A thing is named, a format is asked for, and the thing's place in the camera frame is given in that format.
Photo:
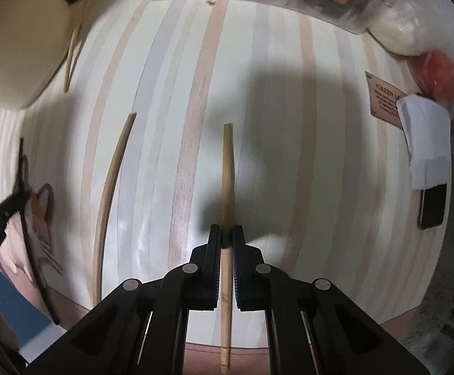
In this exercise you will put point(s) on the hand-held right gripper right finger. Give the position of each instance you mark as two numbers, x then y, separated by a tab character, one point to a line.
238	265

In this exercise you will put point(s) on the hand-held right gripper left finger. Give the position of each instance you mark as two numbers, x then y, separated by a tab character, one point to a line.
215	265

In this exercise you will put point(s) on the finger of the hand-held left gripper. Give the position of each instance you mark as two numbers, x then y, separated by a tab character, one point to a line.
14	203

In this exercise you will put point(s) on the wooden chopstick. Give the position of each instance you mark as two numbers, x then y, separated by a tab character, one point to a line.
108	191
67	70
79	39
227	172

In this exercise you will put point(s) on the cream cylindrical utensil holder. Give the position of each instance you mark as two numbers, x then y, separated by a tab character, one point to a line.
20	39

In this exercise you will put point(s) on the striped cat print table mat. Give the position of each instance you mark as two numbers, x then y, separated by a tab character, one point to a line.
274	144

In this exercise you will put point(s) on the black smartphone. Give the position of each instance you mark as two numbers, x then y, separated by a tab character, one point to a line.
434	207

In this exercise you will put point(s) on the brown label card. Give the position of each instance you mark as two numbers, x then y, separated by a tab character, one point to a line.
381	97

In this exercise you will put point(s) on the white tissue paper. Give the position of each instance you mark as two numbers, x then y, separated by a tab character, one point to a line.
426	136

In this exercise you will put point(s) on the red tomato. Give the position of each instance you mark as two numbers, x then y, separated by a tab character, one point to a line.
437	74

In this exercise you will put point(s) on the clear plastic bag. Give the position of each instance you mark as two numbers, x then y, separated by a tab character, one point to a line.
398	31

